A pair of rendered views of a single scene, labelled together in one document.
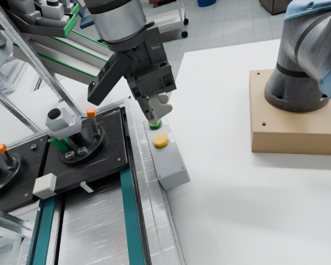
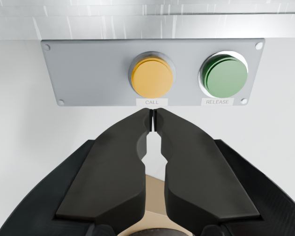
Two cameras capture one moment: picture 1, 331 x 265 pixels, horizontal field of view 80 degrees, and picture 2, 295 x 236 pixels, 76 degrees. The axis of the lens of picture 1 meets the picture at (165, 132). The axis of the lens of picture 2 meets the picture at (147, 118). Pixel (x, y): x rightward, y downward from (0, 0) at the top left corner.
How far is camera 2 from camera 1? 0.41 m
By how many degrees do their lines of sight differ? 53
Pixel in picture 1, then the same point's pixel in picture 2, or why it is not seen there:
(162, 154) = (108, 68)
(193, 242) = not seen: outside the picture
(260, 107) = (153, 220)
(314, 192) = not seen: hidden behind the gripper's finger
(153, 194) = not seen: outside the picture
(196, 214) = (40, 68)
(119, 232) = not seen: outside the picture
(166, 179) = (47, 58)
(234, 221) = (28, 110)
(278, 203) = (47, 157)
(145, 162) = (98, 17)
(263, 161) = not seen: hidden behind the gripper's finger
